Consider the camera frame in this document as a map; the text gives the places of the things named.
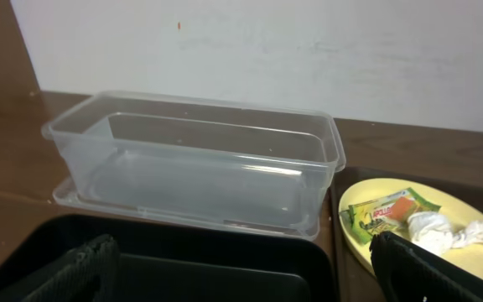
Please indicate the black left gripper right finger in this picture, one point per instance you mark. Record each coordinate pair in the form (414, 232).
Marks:
(406, 272)

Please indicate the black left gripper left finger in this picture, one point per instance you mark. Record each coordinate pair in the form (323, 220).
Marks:
(83, 274)

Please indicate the white tissue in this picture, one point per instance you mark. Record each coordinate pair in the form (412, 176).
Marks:
(433, 232)

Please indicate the green orange snack wrapper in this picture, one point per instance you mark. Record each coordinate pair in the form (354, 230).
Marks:
(386, 214)

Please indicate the dark brown serving tray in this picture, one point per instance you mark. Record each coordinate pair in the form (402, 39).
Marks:
(355, 283)

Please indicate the black rectangular tray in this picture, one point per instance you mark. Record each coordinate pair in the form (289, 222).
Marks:
(177, 263)

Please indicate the yellow round plate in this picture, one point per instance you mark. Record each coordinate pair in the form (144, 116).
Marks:
(459, 213)

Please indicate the clear plastic bin lid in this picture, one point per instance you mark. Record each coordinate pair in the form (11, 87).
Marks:
(66, 194)

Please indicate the clear plastic bin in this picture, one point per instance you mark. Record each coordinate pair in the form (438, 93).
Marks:
(201, 158)

